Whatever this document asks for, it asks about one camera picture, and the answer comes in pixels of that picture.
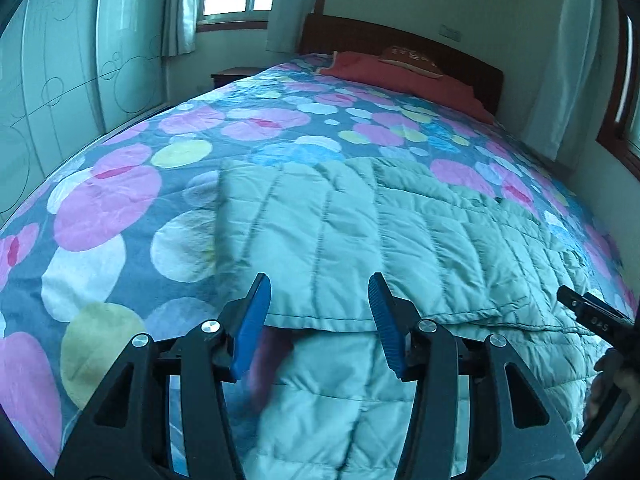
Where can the white window curtain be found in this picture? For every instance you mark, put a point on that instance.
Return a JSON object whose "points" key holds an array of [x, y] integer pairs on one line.
{"points": [[181, 10], [295, 5]]}

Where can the red pillow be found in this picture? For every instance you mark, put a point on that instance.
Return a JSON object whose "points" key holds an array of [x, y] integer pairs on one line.
{"points": [[400, 77]]}

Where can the bedspread with coloured circles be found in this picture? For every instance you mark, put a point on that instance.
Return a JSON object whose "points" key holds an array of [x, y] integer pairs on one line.
{"points": [[115, 200]]}

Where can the white wall socket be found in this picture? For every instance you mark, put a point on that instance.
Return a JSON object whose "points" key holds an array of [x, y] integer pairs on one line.
{"points": [[450, 33]]}

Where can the light green quilted jacket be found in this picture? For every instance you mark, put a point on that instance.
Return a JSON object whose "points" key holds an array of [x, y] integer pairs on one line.
{"points": [[350, 235]]}

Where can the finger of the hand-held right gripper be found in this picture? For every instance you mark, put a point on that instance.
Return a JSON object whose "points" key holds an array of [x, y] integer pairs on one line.
{"points": [[607, 410], [597, 322]]}

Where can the dark wooden nightstand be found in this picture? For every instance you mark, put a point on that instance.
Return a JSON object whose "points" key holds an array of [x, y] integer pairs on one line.
{"points": [[230, 77]]}

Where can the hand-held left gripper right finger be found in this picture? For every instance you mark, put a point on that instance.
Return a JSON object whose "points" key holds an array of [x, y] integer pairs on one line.
{"points": [[387, 330]]}

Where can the long white curtain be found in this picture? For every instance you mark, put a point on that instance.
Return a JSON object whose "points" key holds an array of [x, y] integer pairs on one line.
{"points": [[570, 60]]}

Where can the brown embroidered pillow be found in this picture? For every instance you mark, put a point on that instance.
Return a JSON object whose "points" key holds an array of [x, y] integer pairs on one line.
{"points": [[412, 60]]}

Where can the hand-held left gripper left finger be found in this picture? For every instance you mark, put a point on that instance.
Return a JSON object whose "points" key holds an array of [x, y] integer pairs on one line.
{"points": [[252, 330]]}

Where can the wooden framed window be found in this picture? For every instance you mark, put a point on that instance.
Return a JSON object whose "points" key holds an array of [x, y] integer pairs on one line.
{"points": [[617, 125]]}

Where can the dark wooden headboard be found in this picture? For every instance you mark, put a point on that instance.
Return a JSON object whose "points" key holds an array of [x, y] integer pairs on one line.
{"points": [[470, 67]]}

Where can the glossy white wardrobe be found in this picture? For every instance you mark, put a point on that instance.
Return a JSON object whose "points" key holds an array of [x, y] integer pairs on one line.
{"points": [[65, 70]]}

